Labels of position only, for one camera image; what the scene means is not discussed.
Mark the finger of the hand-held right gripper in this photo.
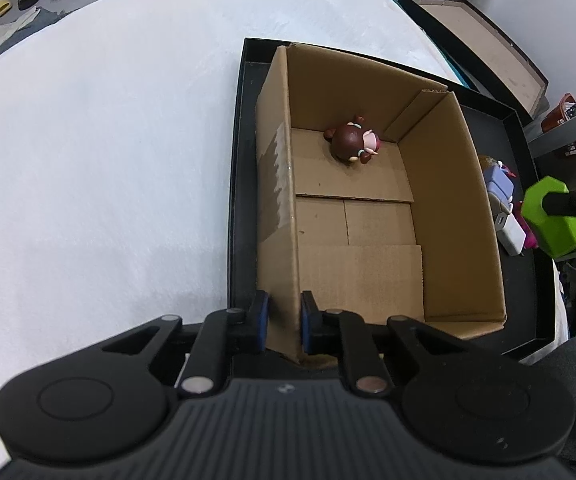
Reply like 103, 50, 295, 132
542, 191, 576, 219

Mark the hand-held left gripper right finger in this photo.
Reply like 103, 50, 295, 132
300, 290, 506, 396

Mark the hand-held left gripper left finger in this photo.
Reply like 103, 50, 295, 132
100, 290, 271, 396

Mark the pink dinosaur toy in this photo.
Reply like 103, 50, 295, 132
516, 202, 539, 252

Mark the white charger plug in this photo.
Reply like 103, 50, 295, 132
492, 209, 528, 257

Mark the lavender toy block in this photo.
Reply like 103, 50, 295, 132
484, 167, 515, 217

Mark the small blue red figure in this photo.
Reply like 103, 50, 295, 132
478, 155, 517, 179

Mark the brown cardboard box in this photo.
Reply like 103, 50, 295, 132
255, 44, 509, 366

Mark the black shallow tray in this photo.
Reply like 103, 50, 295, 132
227, 37, 557, 361

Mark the brown-haired doll figure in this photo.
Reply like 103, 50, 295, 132
324, 116, 381, 165

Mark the red basket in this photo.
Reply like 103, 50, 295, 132
540, 92, 576, 134

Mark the large black tray brown inside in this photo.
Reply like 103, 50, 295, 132
398, 0, 550, 119

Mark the grey cloth pile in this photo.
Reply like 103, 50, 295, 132
0, 7, 64, 56

